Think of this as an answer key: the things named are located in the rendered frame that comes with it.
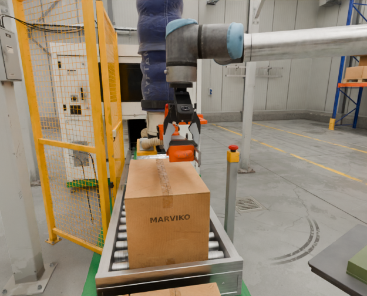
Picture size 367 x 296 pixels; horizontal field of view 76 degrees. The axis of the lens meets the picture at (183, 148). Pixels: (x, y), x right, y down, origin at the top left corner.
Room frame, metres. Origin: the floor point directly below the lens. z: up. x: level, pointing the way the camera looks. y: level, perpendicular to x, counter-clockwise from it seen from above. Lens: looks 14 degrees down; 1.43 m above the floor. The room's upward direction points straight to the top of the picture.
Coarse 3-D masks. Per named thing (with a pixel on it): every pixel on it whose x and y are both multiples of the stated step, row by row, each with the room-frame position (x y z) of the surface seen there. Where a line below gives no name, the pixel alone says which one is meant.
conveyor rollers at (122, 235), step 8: (120, 224) 1.46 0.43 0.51; (120, 232) 1.37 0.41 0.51; (120, 240) 1.28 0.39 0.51; (120, 248) 1.19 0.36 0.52; (208, 248) 1.19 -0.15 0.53; (216, 248) 1.19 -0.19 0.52; (120, 256) 1.11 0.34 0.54; (208, 256) 1.10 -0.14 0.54; (216, 256) 1.10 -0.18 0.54; (120, 264) 1.03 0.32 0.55; (128, 264) 1.04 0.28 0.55
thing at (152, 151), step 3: (138, 141) 1.37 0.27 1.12; (138, 144) 1.28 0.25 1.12; (141, 144) 1.26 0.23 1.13; (138, 147) 1.21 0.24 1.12; (141, 147) 1.19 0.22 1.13; (150, 147) 1.19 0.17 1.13; (153, 147) 1.21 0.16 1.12; (138, 150) 1.15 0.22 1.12; (141, 150) 1.14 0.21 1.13; (144, 150) 1.14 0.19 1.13; (147, 150) 1.14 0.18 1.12; (150, 150) 1.14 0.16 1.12; (153, 150) 1.14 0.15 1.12; (156, 150) 1.15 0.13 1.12; (138, 153) 1.11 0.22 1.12; (141, 153) 1.11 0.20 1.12; (144, 153) 1.12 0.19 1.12; (147, 153) 1.12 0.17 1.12; (150, 153) 1.12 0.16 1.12; (153, 153) 1.12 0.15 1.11; (156, 153) 1.13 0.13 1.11
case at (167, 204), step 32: (160, 160) 1.54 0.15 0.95; (128, 192) 1.04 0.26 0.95; (160, 192) 1.04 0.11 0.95; (192, 192) 1.04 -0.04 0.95; (128, 224) 0.97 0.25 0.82; (160, 224) 1.00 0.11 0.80; (192, 224) 1.03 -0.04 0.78; (128, 256) 0.98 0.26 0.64; (160, 256) 1.00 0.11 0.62; (192, 256) 1.03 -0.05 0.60
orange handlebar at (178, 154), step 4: (200, 120) 1.38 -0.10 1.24; (204, 120) 1.38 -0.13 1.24; (180, 124) 1.35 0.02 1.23; (184, 124) 1.36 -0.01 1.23; (188, 124) 1.36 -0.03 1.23; (204, 124) 1.38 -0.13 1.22; (176, 132) 0.96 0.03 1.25; (176, 152) 0.66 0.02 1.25; (180, 152) 0.66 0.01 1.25; (184, 152) 0.66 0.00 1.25; (188, 152) 0.66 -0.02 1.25; (192, 152) 0.67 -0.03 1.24; (176, 156) 0.66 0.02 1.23; (180, 156) 0.66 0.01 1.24; (184, 156) 0.66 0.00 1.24; (188, 156) 0.66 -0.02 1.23
